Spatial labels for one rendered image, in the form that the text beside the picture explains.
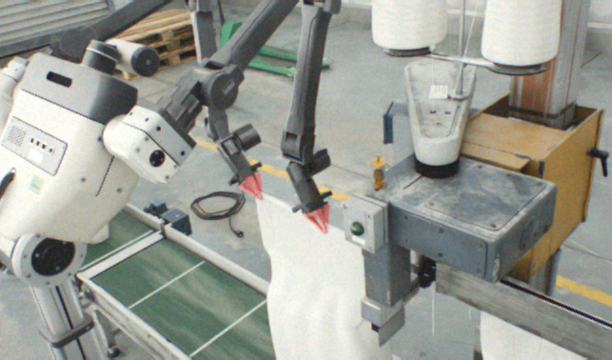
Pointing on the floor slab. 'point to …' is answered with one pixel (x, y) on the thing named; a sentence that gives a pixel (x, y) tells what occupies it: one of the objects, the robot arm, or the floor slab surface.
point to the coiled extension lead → (222, 210)
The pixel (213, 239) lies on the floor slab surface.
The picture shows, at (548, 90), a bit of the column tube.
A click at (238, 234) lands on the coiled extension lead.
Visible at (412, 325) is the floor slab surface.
